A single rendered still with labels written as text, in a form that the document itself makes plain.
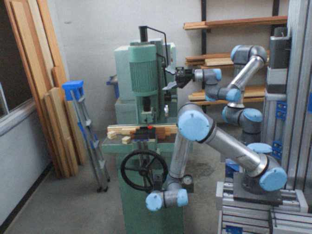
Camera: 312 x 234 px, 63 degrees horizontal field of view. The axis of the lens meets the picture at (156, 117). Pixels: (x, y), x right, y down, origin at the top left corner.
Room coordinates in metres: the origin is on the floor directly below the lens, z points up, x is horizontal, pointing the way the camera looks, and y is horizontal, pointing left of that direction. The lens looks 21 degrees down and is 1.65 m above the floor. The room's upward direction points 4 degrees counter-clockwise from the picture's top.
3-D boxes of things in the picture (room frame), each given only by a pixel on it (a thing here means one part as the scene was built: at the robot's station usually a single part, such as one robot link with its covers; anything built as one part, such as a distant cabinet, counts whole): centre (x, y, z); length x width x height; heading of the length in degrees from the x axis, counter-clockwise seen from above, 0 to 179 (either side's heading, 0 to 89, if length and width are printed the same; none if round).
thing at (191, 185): (1.50, -0.19, 0.58); 0.12 x 0.08 x 0.08; 174
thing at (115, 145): (1.56, 0.07, 0.87); 0.61 x 0.30 x 0.06; 84
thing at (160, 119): (1.96, 0.03, 1.16); 0.22 x 0.22 x 0.72; 84
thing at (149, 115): (1.69, 0.05, 1.03); 0.14 x 0.07 x 0.09; 174
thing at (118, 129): (1.69, 0.06, 0.93); 0.60 x 0.02 x 0.05; 84
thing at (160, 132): (1.58, 0.05, 0.94); 0.20 x 0.01 x 0.08; 84
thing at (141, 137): (1.47, 0.07, 0.99); 0.13 x 0.11 x 0.06; 84
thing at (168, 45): (1.97, -0.12, 1.40); 0.10 x 0.06 x 0.16; 174
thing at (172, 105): (1.83, -0.12, 1.02); 0.09 x 0.07 x 0.12; 84
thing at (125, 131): (1.66, -0.03, 0.92); 0.55 x 0.02 x 0.04; 84
